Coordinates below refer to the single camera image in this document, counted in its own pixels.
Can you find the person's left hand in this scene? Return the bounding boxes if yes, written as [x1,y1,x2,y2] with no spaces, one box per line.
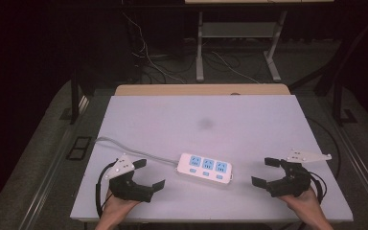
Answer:
[100,189,140,222]

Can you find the black floor cable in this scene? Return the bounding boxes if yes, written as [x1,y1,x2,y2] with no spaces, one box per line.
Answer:
[306,116,342,181]

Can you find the white table board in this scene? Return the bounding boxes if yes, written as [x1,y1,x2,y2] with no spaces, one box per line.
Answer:
[69,94,355,224]

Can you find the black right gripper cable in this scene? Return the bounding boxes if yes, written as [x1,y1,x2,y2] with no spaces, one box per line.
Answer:
[309,171,329,204]

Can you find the aluminium floor rail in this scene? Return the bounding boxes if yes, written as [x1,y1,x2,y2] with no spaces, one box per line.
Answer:
[317,95,368,219]
[18,95,91,230]

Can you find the black floor frame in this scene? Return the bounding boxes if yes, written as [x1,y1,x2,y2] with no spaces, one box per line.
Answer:
[65,135,93,162]

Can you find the white power strip blue sockets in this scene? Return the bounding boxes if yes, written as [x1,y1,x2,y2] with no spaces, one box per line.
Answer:
[175,152,234,185]

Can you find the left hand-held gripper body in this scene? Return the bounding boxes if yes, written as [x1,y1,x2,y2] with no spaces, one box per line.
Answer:
[103,153,155,204]

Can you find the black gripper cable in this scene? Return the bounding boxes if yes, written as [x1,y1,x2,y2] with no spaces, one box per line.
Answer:
[309,171,329,204]
[95,159,119,220]

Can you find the person's right hand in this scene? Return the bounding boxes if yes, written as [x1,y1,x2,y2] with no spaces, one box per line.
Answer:
[277,186,326,222]

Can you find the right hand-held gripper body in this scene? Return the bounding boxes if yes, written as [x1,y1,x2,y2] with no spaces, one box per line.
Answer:
[265,149,333,198]

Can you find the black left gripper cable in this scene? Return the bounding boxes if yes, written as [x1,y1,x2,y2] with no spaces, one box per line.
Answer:
[95,159,119,220]

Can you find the wooden table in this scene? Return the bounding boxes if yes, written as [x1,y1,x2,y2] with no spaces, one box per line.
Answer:
[114,83,291,97]

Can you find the white floor cable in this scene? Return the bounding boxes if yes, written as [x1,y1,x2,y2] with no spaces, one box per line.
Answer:
[122,11,187,84]
[210,51,261,84]

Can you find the black metal stand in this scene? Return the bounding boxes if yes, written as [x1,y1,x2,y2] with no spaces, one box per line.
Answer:
[69,68,92,126]
[331,78,359,127]

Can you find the grey power strip cable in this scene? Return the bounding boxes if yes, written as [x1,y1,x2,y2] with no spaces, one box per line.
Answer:
[94,136,180,168]

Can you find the grey metal desk frame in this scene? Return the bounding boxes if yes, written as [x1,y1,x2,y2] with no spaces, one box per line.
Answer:
[195,10,288,83]

